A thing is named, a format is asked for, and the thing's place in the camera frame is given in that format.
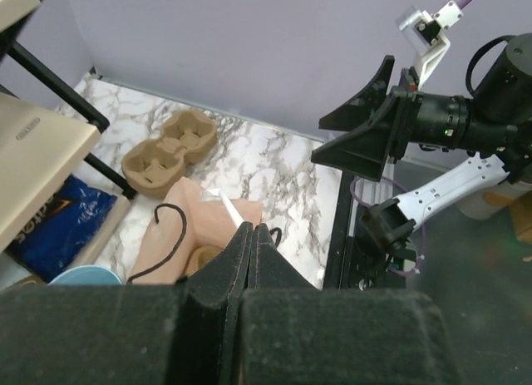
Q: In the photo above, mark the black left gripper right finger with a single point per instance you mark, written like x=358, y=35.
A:
x=293, y=333

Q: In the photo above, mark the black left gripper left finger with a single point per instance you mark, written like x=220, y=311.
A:
x=185, y=333

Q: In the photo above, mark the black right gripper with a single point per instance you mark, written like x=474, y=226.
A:
x=408, y=116

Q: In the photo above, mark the orange paper bag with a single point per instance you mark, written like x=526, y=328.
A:
x=181, y=223

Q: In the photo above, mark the white paper straw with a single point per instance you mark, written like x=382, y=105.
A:
x=218, y=194

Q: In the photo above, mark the brown pulp cup carrier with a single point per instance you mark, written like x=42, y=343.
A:
x=153, y=166

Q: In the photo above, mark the single kraft paper cup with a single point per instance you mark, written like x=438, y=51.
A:
x=201, y=257

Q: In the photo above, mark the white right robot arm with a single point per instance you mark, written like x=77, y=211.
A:
x=503, y=97

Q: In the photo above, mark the blue cylindrical sugar container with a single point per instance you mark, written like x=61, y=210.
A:
x=87, y=275

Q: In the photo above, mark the blue doritos bag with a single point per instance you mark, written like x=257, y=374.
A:
x=57, y=233

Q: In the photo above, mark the cream black shelf rack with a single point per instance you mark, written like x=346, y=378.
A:
x=41, y=148

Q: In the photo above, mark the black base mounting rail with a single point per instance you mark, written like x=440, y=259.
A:
x=369, y=245

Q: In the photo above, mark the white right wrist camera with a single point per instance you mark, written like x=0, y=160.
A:
x=426, y=32

